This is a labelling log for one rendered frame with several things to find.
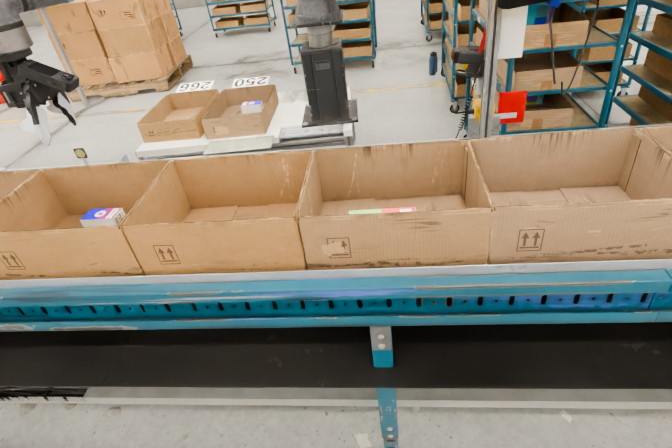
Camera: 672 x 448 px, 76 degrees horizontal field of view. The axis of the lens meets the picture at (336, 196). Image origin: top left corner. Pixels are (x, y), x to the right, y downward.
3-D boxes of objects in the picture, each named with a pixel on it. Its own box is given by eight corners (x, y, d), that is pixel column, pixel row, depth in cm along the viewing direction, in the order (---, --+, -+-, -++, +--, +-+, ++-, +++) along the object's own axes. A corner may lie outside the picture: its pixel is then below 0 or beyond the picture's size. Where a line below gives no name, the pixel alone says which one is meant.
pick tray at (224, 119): (279, 102, 226) (275, 83, 221) (266, 134, 195) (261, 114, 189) (227, 107, 229) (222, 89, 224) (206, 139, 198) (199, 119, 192)
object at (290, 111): (351, 89, 238) (350, 83, 236) (353, 135, 190) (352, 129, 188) (177, 108, 246) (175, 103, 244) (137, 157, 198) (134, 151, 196)
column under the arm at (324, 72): (306, 106, 218) (294, 39, 199) (356, 100, 215) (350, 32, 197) (301, 128, 196) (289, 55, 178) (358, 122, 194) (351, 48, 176)
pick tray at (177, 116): (223, 106, 231) (218, 88, 226) (200, 138, 199) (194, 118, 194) (173, 110, 234) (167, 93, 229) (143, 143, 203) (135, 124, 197)
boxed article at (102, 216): (97, 221, 126) (90, 208, 124) (128, 219, 125) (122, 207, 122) (86, 232, 122) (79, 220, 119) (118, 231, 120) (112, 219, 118)
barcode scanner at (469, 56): (447, 72, 164) (452, 44, 158) (479, 73, 163) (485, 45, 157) (450, 78, 158) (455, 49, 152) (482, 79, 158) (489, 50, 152)
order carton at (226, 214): (322, 202, 121) (313, 149, 112) (308, 277, 97) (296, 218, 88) (190, 209, 126) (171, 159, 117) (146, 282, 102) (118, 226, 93)
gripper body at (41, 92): (31, 98, 105) (4, 48, 98) (63, 95, 104) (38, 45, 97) (9, 111, 99) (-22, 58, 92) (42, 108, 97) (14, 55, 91)
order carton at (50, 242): (190, 209, 127) (171, 159, 117) (146, 282, 102) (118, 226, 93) (68, 216, 132) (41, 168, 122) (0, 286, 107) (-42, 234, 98)
